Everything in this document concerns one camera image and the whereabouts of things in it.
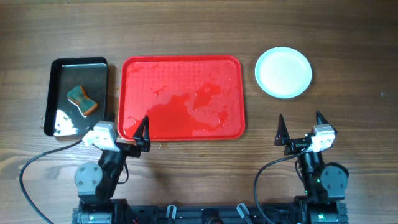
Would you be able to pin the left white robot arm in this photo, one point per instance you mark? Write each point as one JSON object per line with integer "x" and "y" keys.
{"x": 97, "y": 181}

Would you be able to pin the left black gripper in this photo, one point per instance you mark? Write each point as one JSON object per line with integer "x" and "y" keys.
{"x": 127, "y": 148}

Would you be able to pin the black water tray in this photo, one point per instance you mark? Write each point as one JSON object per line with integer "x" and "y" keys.
{"x": 62, "y": 117}

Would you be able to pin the green orange sponge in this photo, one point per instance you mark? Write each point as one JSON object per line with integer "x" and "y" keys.
{"x": 79, "y": 98}

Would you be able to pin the pale blue plate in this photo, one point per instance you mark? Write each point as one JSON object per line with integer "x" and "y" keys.
{"x": 283, "y": 72}

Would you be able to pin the red plastic tray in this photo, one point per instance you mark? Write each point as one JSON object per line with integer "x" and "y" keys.
{"x": 186, "y": 97}

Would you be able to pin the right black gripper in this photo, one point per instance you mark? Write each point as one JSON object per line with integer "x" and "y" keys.
{"x": 295, "y": 144}

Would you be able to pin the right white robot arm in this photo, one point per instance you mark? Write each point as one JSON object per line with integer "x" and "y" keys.
{"x": 324, "y": 183}

